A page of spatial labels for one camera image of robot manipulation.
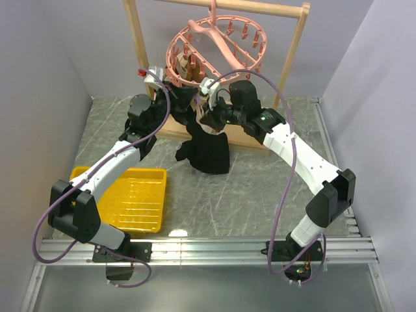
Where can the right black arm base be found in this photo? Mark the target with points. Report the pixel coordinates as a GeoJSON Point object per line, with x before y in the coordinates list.
{"type": "Point", "coordinates": [301, 264]}

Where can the black underwear beige waistband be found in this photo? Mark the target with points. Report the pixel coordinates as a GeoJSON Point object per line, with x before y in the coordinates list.
{"type": "Point", "coordinates": [205, 151]}

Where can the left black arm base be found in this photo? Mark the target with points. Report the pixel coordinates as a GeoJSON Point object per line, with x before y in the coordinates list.
{"type": "Point", "coordinates": [120, 255]}

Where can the aluminium mounting rail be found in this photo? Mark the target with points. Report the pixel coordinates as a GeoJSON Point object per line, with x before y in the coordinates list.
{"type": "Point", "coordinates": [207, 274]}

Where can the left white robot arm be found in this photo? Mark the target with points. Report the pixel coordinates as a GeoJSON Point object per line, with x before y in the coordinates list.
{"type": "Point", "coordinates": [74, 204]}

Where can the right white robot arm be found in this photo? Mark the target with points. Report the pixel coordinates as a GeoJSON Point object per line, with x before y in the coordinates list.
{"type": "Point", "coordinates": [333, 188]}

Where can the brown underwear on hanger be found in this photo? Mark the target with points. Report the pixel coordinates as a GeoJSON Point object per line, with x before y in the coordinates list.
{"type": "Point", "coordinates": [189, 69]}

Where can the yellow plastic tray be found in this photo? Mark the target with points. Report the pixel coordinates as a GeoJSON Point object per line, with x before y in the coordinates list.
{"type": "Point", "coordinates": [134, 202]}

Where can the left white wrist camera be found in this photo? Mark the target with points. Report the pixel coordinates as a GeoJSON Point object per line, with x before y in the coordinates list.
{"type": "Point", "coordinates": [153, 77]}

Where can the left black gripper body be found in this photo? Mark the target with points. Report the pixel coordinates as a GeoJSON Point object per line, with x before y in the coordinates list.
{"type": "Point", "coordinates": [175, 102]}

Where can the purple clothes clip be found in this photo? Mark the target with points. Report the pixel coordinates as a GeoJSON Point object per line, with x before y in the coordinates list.
{"type": "Point", "coordinates": [198, 99]}

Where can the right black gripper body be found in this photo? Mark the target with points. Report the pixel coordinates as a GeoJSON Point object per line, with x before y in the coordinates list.
{"type": "Point", "coordinates": [234, 116]}

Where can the pink round clip hanger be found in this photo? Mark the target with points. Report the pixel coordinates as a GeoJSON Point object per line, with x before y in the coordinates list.
{"type": "Point", "coordinates": [220, 42]}

